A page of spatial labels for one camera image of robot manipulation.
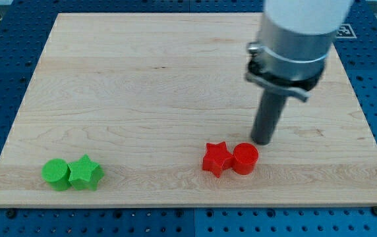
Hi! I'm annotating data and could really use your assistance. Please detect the red star block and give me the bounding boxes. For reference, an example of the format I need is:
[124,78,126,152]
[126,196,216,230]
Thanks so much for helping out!
[202,142,233,178]

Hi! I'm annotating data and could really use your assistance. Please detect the red cylinder block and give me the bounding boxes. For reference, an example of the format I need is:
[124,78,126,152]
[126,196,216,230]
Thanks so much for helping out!
[232,143,259,175]

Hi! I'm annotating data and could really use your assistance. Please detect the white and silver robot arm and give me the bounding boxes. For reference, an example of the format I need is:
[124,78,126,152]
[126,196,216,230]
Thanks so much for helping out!
[245,0,353,101]

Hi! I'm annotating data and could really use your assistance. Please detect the green star block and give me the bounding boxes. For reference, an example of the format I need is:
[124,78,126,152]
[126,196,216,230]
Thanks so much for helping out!
[68,154,105,191]

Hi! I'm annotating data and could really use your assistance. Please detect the light wooden board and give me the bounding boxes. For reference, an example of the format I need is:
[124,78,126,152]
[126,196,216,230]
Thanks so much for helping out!
[0,13,377,209]

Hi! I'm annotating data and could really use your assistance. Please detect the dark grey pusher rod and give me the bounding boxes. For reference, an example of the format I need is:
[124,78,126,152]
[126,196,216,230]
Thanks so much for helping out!
[250,90,287,145]

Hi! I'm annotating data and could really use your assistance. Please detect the green cylinder block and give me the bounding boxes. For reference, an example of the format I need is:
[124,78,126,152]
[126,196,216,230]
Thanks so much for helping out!
[41,159,71,191]

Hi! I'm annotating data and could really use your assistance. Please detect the black and white fiducial tag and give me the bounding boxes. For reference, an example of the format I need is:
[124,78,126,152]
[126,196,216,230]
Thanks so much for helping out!
[336,23,357,39]

